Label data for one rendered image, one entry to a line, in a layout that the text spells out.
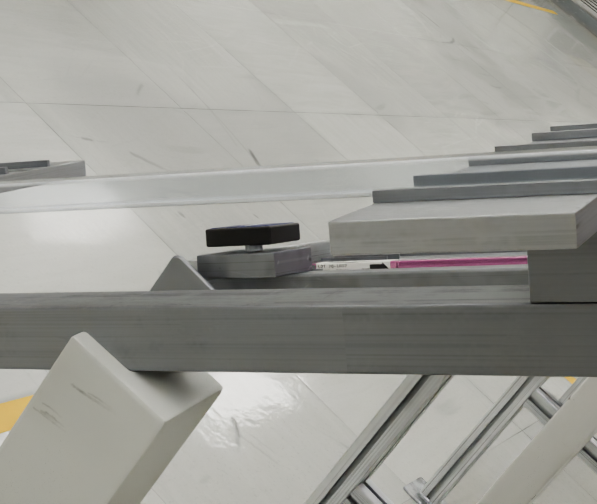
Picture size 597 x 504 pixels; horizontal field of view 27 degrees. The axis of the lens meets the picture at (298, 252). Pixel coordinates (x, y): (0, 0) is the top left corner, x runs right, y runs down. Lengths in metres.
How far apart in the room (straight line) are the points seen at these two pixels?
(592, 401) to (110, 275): 0.97
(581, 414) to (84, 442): 1.35
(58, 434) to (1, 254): 1.67
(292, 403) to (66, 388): 1.82
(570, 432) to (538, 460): 0.07
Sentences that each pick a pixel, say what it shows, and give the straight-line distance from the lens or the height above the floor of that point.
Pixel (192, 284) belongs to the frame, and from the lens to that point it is 0.81.
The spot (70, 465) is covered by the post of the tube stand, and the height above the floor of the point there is 0.76.
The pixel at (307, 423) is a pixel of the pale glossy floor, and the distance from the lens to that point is 2.36.
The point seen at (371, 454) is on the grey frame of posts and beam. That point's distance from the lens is 1.62.
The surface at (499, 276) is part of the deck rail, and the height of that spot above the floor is 0.88.
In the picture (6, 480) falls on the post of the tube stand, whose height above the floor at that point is 0.73.
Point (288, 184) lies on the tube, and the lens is 0.42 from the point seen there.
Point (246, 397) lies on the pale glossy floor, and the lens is 2.31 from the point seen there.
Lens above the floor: 1.11
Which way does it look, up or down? 22 degrees down
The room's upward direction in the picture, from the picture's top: 36 degrees clockwise
